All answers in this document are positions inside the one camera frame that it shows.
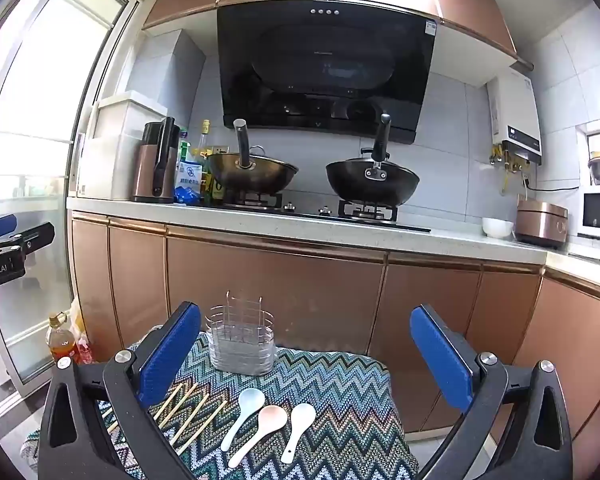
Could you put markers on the wall socket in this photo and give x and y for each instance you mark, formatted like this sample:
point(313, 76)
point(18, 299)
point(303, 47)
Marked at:
point(220, 150)

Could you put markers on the dark oil bottle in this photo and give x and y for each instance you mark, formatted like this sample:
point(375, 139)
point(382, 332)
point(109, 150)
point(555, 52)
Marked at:
point(211, 180)

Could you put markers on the green bottle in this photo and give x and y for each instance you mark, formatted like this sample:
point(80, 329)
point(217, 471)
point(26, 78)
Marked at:
point(182, 147)

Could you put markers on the white ceramic spoon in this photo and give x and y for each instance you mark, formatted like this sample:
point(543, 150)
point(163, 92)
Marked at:
point(302, 416)

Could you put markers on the pale blue ceramic spoon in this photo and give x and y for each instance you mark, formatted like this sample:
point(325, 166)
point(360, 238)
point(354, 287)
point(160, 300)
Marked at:
point(250, 401)

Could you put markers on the black gas stove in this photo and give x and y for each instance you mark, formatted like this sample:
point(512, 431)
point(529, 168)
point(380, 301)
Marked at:
point(310, 212)

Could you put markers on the black range hood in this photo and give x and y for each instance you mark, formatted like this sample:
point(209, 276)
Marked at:
point(330, 60)

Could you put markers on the cooking oil bottle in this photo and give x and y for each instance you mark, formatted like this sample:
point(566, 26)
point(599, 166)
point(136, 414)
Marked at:
point(60, 342)

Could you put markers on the white plastic storage container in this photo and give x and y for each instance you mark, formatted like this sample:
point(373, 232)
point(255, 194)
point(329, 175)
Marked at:
point(110, 160)

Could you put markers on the blue label bottle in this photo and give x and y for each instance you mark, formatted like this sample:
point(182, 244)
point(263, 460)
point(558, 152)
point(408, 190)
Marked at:
point(190, 180)

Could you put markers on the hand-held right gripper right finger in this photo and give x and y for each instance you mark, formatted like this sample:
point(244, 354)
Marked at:
point(442, 360)

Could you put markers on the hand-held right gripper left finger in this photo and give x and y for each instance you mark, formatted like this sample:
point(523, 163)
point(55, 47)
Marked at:
point(172, 355)

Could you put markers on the red yellow plastic bag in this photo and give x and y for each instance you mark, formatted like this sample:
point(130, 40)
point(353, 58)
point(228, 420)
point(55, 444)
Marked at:
point(82, 345)

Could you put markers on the white bowl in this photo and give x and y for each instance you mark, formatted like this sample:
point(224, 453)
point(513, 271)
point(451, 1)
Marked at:
point(497, 227)

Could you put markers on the white water heater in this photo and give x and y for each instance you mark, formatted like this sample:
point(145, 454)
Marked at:
point(512, 110)

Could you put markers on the copper rice cooker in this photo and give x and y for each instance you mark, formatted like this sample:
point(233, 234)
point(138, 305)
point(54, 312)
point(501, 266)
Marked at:
point(540, 222)

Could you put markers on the brown thermos kettle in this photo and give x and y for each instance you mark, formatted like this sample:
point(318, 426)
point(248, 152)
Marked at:
point(147, 170)

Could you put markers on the sliding glass door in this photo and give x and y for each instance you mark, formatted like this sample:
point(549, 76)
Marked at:
point(40, 110)

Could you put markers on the black wok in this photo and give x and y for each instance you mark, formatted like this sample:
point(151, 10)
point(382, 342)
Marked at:
point(370, 180)

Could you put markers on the zigzag patterned cloth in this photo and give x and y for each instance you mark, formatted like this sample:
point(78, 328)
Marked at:
point(330, 400)

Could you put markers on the yellow cap clear bottle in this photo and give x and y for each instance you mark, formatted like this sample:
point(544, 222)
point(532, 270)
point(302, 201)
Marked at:
point(205, 135)

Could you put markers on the pink ceramic spoon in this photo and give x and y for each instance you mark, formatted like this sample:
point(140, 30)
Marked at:
point(271, 419)

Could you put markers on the wooden chopstick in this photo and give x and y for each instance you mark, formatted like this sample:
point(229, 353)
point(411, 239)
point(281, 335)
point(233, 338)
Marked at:
point(197, 422)
point(112, 426)
point(185, 411)
point(202, 430)
point(180, 396)

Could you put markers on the bronze wok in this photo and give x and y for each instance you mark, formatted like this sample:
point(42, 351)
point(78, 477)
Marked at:
point(252, 172)

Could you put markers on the copper base cabinets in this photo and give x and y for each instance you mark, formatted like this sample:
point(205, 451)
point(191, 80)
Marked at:
point(280, 285)

